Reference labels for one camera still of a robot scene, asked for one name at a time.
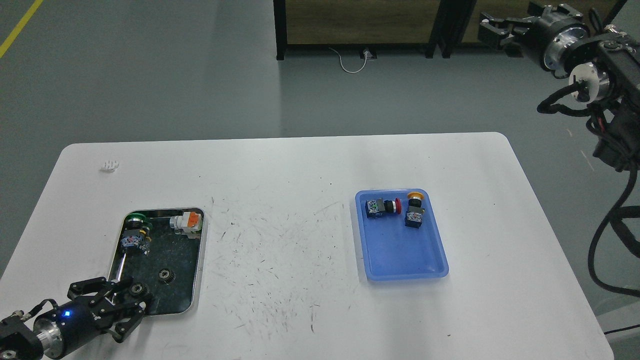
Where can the yellow push button switch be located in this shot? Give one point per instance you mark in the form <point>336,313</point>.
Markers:
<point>415,211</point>

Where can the left wooden cabinet black frame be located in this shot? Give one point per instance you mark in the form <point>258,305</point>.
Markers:
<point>360,24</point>

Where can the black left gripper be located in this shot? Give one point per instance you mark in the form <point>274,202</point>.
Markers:
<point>77,322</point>

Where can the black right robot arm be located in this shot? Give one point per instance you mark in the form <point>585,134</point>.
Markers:
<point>599,61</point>

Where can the right wooden cabinet black frame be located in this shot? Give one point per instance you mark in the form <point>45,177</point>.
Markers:
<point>462,17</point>

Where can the small white plastic piece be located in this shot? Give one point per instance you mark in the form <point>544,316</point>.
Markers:
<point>110,166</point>

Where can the orange white switch module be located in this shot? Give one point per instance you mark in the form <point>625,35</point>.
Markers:
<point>188,224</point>

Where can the black gear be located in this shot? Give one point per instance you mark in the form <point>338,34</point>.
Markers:
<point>138,289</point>
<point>166,276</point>

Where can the red push button switch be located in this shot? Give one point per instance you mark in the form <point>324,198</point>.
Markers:
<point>379,207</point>

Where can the green push button switch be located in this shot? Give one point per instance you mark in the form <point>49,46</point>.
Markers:
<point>135,235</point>

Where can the wooden cabinet black frame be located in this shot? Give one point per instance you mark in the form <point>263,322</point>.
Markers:
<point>462,17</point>
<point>360,24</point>

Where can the silver metal tray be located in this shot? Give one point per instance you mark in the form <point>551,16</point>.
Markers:
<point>167,250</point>

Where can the blue plastic tray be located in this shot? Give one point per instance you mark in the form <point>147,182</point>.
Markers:
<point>391,250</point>

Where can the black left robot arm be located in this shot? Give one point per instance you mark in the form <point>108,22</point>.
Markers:
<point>18,339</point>

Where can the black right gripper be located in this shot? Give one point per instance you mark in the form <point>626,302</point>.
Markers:
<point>550,32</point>

